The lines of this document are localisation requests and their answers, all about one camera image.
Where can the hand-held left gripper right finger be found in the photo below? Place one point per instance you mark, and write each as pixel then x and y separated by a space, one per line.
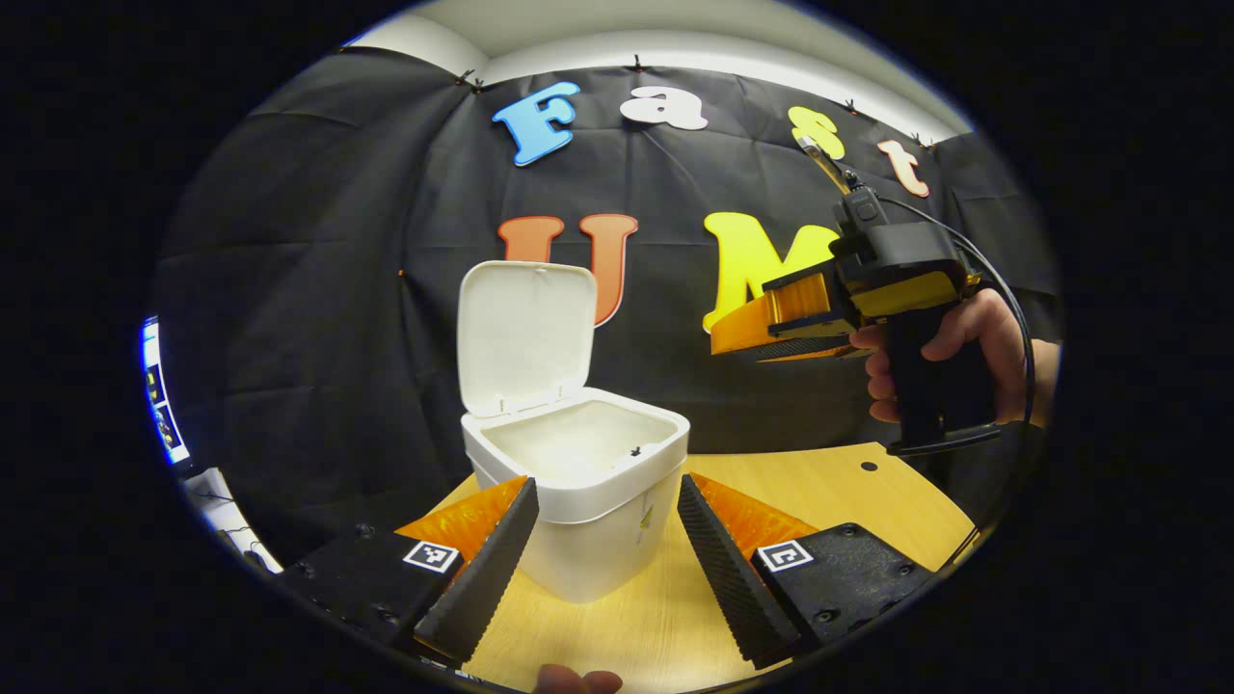
pixel 728 578

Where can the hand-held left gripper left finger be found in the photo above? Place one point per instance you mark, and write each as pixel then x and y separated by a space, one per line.
pixel 487 578

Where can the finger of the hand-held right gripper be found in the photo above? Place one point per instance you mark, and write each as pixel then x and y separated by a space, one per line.
pixel 800 277
pixel 800 350

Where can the white desktop garbage bin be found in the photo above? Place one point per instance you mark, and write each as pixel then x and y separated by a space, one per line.
pixel 578 463

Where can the wooden desktop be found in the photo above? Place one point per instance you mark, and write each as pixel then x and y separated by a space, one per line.
pixel 829 492

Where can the white side table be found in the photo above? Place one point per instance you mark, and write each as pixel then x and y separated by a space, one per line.
pixel 227 516

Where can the black backdrop cloth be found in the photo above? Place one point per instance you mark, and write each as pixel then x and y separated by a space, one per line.
pixel 318 289

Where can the computer monitor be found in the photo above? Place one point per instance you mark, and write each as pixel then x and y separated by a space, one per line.
pixel 164 405

